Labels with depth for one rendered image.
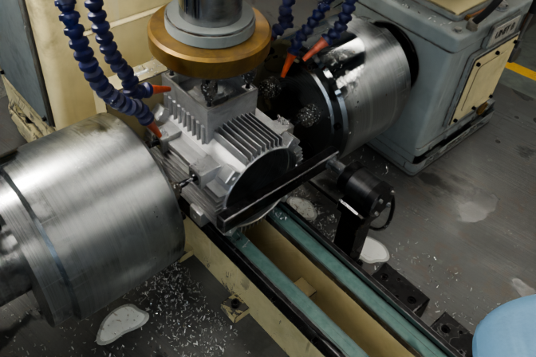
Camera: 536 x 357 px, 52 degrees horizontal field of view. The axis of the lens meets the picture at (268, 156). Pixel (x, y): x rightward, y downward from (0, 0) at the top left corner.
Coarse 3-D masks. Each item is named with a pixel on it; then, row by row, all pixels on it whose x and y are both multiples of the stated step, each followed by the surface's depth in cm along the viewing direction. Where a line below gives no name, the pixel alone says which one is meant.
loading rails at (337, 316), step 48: (192, 240) 102; (240, 240) 93; (288, 240) 96; (240, 288) 95; (288, 288) 87; (336, 288) 91; (384, 288) 88; (288, 336) 89; (336, 336) 82; (384, 336) 86; (432, 336) 82
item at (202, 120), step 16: (176, 80) 88; (192, 80) 92; (224, 80) 93; (240, 80) 89; (176, 96) 87; (192, 96) 89; (224, 96) 88; (240, 96) 85; (256, 96) 88; (176, 112) 90; (192, 112) 85; (208, 112) 82; (224, 112) 85; (240, 112) 87; (192, 128) 87; (208, 128) 84
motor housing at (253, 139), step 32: (224, 128) 86; (256, 128) 86; (160, 160) 92; (192, 160) 86; (224, 160) 84; (256, 160) 83; (288, 160) 94; (192, 192) 87; (224, 192) 83; (256, 224) 96
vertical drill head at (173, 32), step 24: (192, 0) 73; (216, 0) 73; (240, 0) 76; (168, 24) 76; (192, 24) 76; (216, 24) 75; (240, 24) 77; (264, 24) 82; (168, 48) 75; (192, 48) 76; (216, 48) 76; (240, 48) 77; (264, 48) 78; (192, 72) 75; (216, 72) 75; (240, 72) 77
